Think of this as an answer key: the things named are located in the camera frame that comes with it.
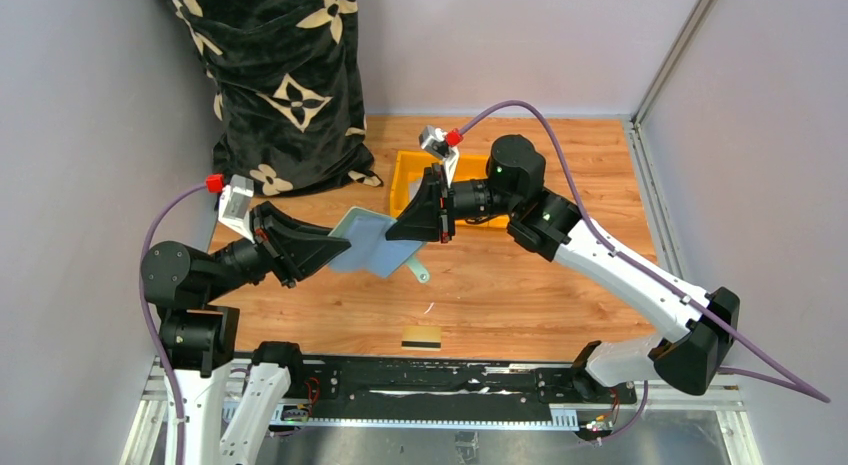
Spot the left yellow bin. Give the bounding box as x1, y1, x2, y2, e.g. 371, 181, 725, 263
388, 150, 436, 218

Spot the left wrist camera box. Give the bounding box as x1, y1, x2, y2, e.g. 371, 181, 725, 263
217, 175, 255, 244

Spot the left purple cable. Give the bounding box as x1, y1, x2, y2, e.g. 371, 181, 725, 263
137, 174, 227, 465

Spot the black floral blanket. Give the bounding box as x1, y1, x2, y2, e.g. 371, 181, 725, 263
160, 0, 382, 197

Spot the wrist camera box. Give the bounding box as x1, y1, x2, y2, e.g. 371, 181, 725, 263
419, 125, 463, 185
217, 175, 255, 244

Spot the middle yellow bin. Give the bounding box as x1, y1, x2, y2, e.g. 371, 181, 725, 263
453, 155, 508, 229

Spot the yellow bin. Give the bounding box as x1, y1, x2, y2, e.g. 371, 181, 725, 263
388, 150, 436, 218
453, 155, 508, 229

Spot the tan card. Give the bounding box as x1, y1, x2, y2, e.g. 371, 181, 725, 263
400, 325, 442, 350

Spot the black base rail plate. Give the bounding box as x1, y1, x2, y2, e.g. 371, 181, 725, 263
283, 355, 637, 423

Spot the aluminium frame rail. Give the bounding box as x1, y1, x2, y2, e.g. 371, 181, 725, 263
121, 343, 762, 464

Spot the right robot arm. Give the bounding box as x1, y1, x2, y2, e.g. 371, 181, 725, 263
386, 129, 740, 400

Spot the green card holder wallet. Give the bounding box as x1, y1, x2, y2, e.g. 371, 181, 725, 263
328, 207, 430, 283

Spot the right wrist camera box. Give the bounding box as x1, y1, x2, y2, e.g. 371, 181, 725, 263
419, 125, 463, 185

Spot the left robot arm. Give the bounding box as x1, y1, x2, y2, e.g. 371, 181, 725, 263
140, 202, 351, 464

